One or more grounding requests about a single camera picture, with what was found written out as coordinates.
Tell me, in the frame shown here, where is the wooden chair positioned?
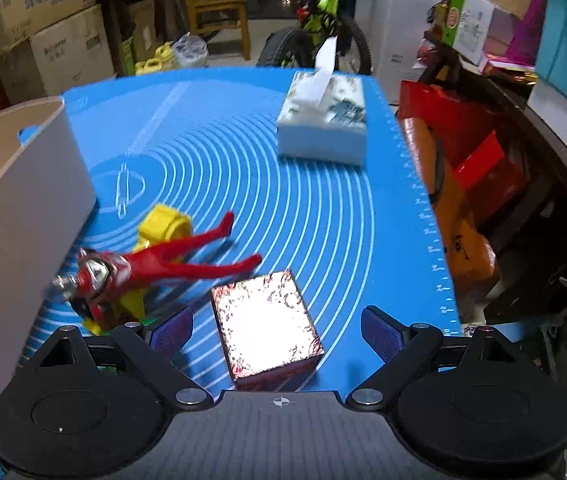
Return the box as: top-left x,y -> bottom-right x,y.
176,0 -> 251,61

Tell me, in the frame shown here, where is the plain cardboard box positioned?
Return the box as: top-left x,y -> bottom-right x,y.
0,5 -> 116,103

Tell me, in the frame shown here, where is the red paper bag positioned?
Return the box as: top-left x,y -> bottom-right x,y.
398,80 -> 494,161

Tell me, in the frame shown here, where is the green black bicycle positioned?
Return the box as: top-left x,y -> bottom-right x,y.
256,0 -> 371,78

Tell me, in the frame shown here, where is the green white carton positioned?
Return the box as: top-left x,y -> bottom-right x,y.
443,0 -> 497,66

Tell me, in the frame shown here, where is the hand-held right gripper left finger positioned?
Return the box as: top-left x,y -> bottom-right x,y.
16,307 -> 214,411

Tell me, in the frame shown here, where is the red action figure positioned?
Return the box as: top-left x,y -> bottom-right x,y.
43,211 -> 263,333

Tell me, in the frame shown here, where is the beige storage bin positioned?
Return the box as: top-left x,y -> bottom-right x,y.
0,96 -> 98,426

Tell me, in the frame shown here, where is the orange bag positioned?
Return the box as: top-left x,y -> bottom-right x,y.
403,117 -> 501,306

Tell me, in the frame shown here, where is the yellow plastic toy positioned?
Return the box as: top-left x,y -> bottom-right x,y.
86,204 -> 194,336

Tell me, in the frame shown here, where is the red patterned box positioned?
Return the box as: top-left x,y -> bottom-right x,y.
210,269 -> 325,393

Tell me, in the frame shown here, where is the white box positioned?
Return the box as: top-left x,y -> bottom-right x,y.
527,80 -> 567,181

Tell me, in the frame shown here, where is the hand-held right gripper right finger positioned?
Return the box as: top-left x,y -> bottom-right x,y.
346,306 -> 544,409

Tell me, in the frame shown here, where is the floral tissue box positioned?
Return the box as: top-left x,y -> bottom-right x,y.
276,37 -> 368,166

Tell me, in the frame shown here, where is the clear plastic bag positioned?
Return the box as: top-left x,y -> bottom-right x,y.
173,34 -> 209,70

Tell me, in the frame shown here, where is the pink plastic item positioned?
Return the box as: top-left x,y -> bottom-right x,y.
506,0 -> 549,63

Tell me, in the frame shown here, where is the oil bottle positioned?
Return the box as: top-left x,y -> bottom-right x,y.
432,0 -> 453,38

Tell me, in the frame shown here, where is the blue silicone mat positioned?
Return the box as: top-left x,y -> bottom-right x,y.
0,67 -> 464,480

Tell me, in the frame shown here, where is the dark wooden table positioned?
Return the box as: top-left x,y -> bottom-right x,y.
421,35 -> 567,236

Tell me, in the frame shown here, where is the red gift box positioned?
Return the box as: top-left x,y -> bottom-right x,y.
451,130 -> 531,221

